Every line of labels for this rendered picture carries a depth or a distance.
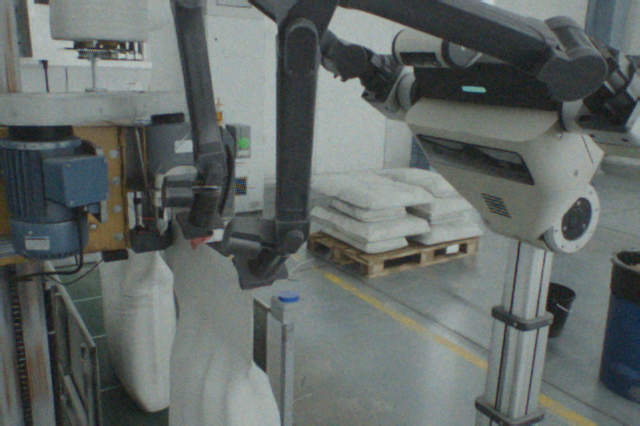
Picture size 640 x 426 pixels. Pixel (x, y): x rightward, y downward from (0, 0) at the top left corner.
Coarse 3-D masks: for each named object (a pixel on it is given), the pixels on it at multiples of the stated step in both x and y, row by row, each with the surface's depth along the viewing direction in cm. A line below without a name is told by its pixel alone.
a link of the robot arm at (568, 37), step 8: (552, 32) 80; (560, 32) 80; (568, 32) 79; (576, 32) 79; (560, 40) 79; (568, 40) 78; (576, 40) 78; (584, 40) 78; (592, 40) 82; (560, 48) 78; (568, 48) 77; (600, 48) 80; (608, 56) 78; (608, 64) 79; (616, 64) 79; (608, 72) 80; (552, 96) 83
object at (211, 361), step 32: (192, 256) 144; (192, 288) 147; (224, 288) 128; (192, 320) 146; (224, 320) 130; (192, 352) 136; (224, 352) 130; (192, 384) 131; (224, 384) 124; (256, 384) 123; (192, 416) 131; (224, 416) 121; (256, 416) 123
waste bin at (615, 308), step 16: (624, 256) 290; (624, 272) 267; (624, 288) 268; (608, 304) 285; (624, 304) 270; (608, 320) 284; (624, 320) 271; (608, 336) 283; (624, 336) 272; (608, 352) 283; (624, 352) 273; (608, 368) 284; (624, 368) 274; (608, 384) 284; (624, 384) 276
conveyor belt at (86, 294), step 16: (80, 272) 307; (96, 272) 308; (64, 288) 285; (80, 288) 286; (96, 288) 287; (80, 304) 268; (96, 304) 268; (96, 320) 252; (96, 336) 238; (112, 368) 214; (112, 384) 204; (112, 400) 194; (128, 400) 194; (112, 416) 186; (128, 416) 186; (144, 416) 186; (160, 416) 186
